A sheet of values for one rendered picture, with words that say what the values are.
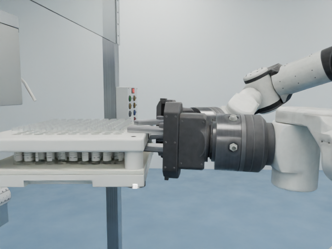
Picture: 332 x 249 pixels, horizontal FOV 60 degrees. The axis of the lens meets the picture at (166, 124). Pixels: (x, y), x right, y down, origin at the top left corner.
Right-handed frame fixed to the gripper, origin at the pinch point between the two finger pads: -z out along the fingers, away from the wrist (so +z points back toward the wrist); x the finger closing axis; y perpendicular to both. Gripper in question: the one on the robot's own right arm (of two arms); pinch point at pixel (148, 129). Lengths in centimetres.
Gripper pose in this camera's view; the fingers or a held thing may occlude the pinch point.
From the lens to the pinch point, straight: 58.6
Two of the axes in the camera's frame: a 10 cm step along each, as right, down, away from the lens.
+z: 8.5, -0.4, 5.2
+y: -5.2, -1.1, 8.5
